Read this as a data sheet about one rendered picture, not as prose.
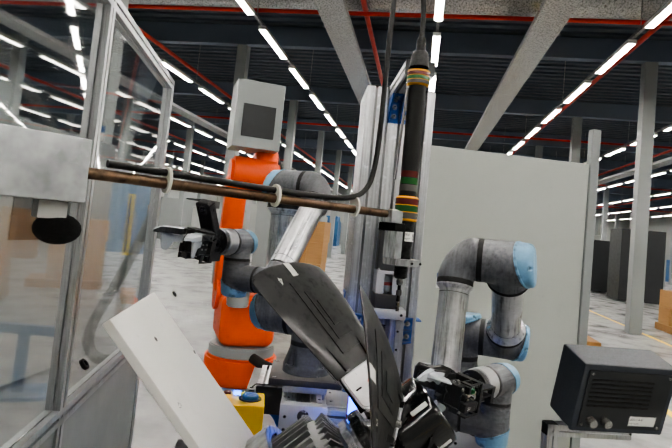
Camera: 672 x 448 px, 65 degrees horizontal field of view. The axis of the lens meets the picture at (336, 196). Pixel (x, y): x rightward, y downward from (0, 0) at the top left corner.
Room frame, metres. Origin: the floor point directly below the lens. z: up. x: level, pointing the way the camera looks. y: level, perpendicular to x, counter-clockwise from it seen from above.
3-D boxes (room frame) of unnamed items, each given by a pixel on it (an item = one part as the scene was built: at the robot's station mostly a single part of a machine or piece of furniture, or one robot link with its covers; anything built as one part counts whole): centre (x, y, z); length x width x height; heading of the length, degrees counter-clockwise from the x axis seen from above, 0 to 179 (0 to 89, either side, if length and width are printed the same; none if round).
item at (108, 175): (0.78, 0.09, 1.54); 0.54 x 0.01 x 0.01; 132
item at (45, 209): (0.59, 0.30, 1.48); 0.05 x 0.04 x 0.05; 132
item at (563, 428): (1.42, -0.72, 1.04); 0.24 x 0.03 x 0.03; 97
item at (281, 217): (1.78, 0.17, 1.41); 0.15 x 0.12 x 0.55; 67
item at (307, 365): (1.73, 0.04, 1.09); 0.15 x 0.15 x 0.10
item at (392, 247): (0.98, -0.13, 1.50); 0.09 x 0.07 x 0.10; 132
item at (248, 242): (1.54, 0.27, 1.43); 0.11 x 0.08 x 0.09; 157
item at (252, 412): (1.31, 0.20, 1.02); 0.16 x 0.10 x 0.11; 97
